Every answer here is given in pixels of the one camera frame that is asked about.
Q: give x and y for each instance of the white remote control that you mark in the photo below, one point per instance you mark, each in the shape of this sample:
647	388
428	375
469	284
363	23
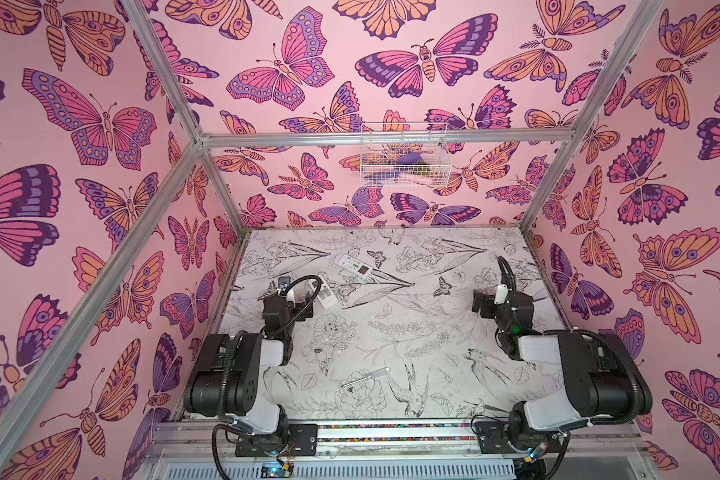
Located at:
326	297

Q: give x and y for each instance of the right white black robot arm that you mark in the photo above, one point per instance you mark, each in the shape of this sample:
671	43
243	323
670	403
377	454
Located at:
601	383

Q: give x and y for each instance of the white wire basket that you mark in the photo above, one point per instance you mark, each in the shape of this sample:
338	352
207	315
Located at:
379	151

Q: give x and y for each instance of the purple item in basket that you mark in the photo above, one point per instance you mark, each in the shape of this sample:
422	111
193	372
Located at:
410	159

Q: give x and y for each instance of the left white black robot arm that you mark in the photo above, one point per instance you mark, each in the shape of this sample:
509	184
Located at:
224	382

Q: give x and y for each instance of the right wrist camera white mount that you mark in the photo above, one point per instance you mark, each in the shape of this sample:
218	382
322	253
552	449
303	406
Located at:
501	293

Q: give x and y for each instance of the clear handle screwdriver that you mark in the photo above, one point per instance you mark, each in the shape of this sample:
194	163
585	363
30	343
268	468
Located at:
369	376

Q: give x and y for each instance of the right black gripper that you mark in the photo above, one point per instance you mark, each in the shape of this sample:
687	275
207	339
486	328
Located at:
489	302

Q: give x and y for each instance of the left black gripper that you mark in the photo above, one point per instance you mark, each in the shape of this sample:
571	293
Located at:
278	301

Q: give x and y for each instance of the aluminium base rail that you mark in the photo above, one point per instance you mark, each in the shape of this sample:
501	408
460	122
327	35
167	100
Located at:
458	448

